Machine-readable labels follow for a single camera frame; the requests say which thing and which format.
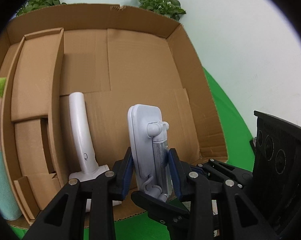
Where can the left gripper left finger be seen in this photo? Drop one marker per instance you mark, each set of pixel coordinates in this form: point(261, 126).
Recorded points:
point(64, 217)

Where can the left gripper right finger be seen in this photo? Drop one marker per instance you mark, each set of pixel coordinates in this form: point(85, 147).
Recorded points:
point(219, 210)

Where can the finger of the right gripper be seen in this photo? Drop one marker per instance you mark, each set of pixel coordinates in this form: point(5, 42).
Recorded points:
point(174, 218)
point(220, 172)

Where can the brown cardboard insert box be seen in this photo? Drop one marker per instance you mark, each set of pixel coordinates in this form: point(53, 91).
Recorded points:
point(31, 135)

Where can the white phone holder stand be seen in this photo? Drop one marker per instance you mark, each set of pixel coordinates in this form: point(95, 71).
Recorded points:
point(149, 147)

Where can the white handheld hair dryer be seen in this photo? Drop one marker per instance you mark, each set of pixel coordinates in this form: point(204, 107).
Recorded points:
point(89, 167)

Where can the large cardboard tray box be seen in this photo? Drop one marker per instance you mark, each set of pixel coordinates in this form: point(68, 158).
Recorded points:
point(122, 56)

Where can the right potted green plant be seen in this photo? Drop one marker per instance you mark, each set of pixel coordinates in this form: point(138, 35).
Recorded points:
point(169, 8)

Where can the potted green plant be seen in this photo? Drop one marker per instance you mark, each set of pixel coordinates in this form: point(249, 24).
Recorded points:
point(32, 5)
point(169, 8)

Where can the left potted green plant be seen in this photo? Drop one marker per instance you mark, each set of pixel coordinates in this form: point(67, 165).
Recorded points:
point(32, 5)

